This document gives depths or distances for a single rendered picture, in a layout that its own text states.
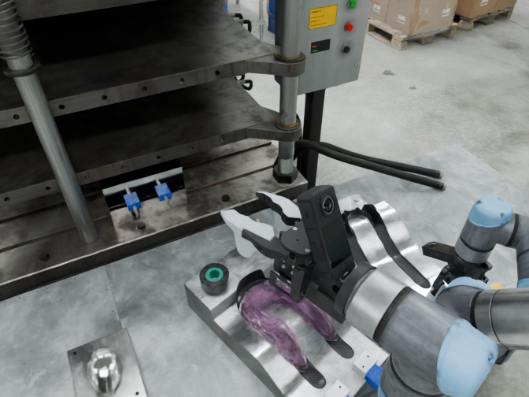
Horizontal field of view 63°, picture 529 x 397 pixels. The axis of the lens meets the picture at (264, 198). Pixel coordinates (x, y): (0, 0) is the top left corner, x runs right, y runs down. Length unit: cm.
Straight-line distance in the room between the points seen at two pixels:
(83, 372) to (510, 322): 93
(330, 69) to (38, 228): 119
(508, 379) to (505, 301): 173
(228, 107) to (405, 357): 129
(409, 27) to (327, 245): 450
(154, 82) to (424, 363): 108
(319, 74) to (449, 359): 132
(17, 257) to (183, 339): 66
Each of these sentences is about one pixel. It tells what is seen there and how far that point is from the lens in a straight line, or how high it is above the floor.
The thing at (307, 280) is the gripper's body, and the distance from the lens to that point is 56.
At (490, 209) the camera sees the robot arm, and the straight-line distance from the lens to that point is 100.
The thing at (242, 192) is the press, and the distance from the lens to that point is 164.
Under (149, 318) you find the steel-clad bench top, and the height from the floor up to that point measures 80.
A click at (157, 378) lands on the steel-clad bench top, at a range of 121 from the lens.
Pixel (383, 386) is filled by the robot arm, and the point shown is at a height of 133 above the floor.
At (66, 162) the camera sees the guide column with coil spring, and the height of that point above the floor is 111.
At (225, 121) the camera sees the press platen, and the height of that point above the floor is 104.
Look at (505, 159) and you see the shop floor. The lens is 356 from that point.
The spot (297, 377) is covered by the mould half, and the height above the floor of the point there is 86.
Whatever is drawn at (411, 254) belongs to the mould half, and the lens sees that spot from 137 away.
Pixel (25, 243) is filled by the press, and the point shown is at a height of 77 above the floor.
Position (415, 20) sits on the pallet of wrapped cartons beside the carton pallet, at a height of 29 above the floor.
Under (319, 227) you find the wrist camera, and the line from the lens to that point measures 50.
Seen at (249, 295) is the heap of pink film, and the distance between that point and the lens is 119.
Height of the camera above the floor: 187
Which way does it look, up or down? 42 degrees down
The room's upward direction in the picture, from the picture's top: straight up
